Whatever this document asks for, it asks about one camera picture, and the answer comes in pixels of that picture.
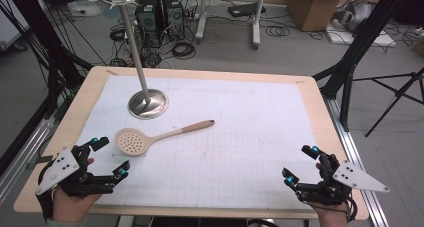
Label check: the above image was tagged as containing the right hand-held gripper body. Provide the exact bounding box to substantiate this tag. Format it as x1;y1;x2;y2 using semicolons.
294;152;391;207

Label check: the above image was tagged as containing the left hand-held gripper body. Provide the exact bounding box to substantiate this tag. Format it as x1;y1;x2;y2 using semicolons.
34;141;117;199

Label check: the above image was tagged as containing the beige slotted spoon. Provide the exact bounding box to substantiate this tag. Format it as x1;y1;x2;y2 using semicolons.
114;119;216;157

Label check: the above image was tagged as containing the metal utensil stand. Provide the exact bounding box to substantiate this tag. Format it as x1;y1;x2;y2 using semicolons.
99;0;170;121

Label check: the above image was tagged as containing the person's right hand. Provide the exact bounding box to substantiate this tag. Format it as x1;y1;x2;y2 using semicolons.
307;162;353;225

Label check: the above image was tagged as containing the person's left hand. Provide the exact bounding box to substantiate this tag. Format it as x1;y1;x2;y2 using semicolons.
51;157;103;223

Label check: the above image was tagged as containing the white grid mat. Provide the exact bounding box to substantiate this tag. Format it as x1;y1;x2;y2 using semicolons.
74;74;323;212

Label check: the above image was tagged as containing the black tripod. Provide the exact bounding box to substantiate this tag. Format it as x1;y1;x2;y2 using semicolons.
352;66;424;138

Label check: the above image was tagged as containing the white flat board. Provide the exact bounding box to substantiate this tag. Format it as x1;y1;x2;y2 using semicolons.
324;22;398;49

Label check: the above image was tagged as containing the black computer tower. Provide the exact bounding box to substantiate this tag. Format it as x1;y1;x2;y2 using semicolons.
135;0;162;49
161;0;186;41

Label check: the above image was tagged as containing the white floor stand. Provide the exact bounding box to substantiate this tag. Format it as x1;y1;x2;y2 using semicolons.
195;0;268;51

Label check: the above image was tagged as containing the cardboard box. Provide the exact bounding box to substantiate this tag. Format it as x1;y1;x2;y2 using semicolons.
287;0;351;33

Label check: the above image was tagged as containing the flat black device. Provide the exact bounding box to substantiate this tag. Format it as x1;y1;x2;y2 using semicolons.
227;2;267;19

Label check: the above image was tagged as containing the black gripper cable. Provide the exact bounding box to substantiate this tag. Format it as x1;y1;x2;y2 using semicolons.
345;192;359;223

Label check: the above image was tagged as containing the black wrist strap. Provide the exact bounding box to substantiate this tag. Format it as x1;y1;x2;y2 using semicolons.
37;160;56;221

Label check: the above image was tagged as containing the aluminium rail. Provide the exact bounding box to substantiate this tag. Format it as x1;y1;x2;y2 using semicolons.
0;116;57;206
323;96;390;227

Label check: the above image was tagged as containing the black frame post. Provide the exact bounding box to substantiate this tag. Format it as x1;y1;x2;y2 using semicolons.
312;0;414;133
0;0;95;121

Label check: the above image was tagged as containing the coiled black cable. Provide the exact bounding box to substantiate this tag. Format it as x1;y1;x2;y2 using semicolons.
109;26;128;43
171;41;197;60
265;25;292;38

